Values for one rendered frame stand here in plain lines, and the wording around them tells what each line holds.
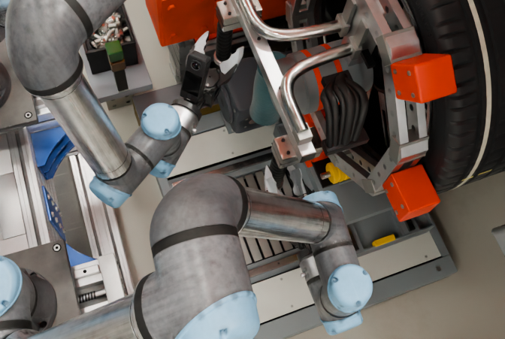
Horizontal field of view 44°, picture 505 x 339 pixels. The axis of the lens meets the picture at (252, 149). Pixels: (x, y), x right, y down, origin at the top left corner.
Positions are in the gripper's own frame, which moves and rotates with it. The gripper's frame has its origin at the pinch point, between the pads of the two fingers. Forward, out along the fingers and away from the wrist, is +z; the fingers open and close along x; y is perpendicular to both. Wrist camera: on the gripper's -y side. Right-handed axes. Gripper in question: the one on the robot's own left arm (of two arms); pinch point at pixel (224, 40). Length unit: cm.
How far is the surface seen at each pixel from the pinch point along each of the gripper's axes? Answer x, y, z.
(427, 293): 83, 83, -7
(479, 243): 94, 83, 17
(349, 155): 37.8, 20.6, -3.5
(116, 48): -27.9, 16.9, -4.7
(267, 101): 12.8, 20.3, 0.7
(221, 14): -0.5, -11.7, -1.6
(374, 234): 57, 68, -2
